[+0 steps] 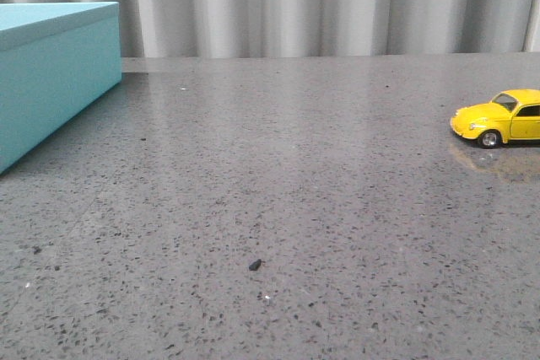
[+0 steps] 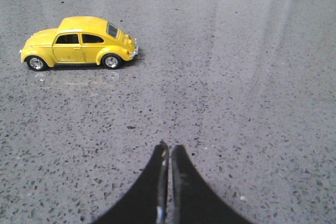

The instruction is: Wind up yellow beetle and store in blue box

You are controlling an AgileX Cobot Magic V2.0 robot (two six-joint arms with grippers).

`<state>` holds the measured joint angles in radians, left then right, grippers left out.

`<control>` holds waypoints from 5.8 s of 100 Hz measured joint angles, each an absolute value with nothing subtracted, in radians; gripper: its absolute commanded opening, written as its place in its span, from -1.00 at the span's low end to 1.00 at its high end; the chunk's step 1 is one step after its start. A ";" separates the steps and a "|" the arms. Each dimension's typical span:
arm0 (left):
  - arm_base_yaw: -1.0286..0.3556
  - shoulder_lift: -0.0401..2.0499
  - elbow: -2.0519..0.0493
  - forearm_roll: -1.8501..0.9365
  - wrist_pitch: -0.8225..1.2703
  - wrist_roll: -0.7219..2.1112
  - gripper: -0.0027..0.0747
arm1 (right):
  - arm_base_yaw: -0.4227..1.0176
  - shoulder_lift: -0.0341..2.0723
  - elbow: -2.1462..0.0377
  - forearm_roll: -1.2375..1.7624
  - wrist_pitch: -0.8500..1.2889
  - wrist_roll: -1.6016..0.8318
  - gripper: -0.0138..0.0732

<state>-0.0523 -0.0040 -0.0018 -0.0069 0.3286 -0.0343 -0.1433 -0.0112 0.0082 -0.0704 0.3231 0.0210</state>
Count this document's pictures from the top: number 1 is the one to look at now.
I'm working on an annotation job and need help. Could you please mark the yellow toy beetle car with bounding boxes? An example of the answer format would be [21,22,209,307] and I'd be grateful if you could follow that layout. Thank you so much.
[450,89,539,149]

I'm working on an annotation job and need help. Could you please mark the light blue storage box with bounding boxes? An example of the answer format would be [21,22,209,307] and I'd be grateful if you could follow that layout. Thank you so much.
[1,2,122,170]

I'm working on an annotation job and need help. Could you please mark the small black debris chip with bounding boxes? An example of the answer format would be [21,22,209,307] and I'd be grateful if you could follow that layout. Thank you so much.
[248,259,262,271]

